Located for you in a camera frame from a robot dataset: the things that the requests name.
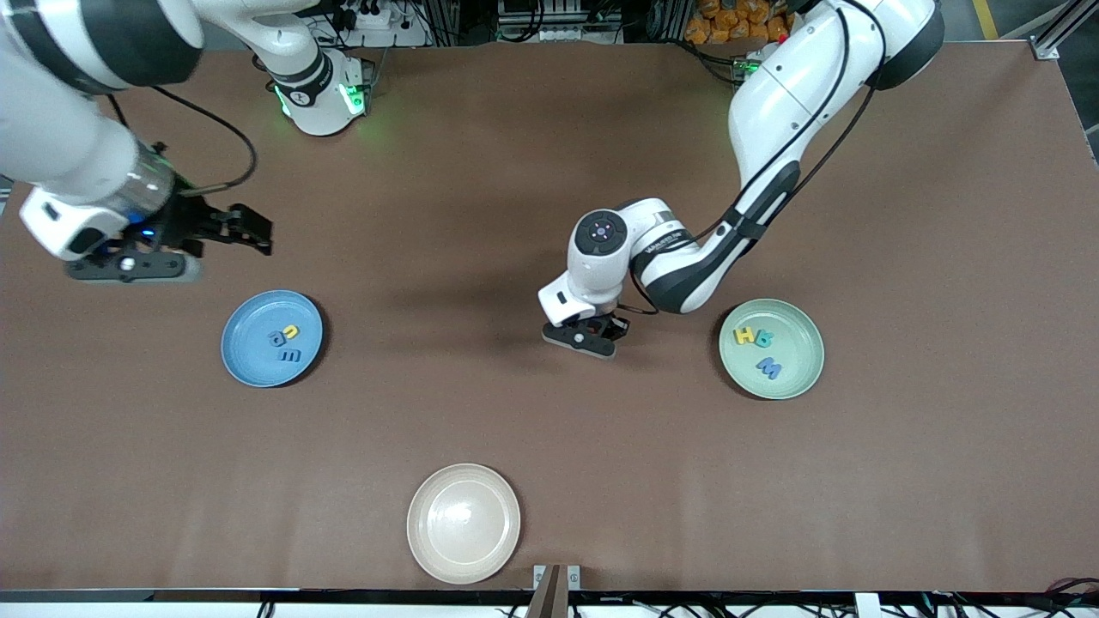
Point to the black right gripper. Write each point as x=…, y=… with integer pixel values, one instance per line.
x=191, y=225

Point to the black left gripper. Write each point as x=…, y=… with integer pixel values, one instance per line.
x=611, y=326

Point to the blue lowercase letter a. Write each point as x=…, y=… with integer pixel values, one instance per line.
x=281, y=342

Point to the yellow capital letter H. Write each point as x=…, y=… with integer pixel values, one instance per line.
x=743, y=335

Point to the blue lowercase letter m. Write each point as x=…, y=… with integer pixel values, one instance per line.
x=288, y=355

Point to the teal capital letter R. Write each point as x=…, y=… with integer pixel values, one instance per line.
x=769, y=340

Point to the blue capital letter W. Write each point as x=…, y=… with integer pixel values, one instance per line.
x=768, y=369

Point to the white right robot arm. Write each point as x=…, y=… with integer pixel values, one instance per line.
x=51, y=129

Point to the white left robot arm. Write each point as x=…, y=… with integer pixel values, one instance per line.
x=790, y=94

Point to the blue plate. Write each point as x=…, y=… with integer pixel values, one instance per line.
x=249, y=360

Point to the pale green plate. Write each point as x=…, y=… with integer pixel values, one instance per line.
x=798, y=382

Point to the white power strip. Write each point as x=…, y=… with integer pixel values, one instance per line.
x=391, y=36

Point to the beige plate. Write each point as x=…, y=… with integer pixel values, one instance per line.
x=464, y=524

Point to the black equipment rack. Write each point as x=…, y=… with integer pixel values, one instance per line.
x=558, y=21

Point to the pile of orange items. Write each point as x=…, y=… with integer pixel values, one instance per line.
x=725, y=21

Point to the metal camera post bracket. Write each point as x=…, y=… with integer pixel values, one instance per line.
x=549, y=592

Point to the aluminium frame profile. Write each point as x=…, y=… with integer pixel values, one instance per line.
x=1052, y=43

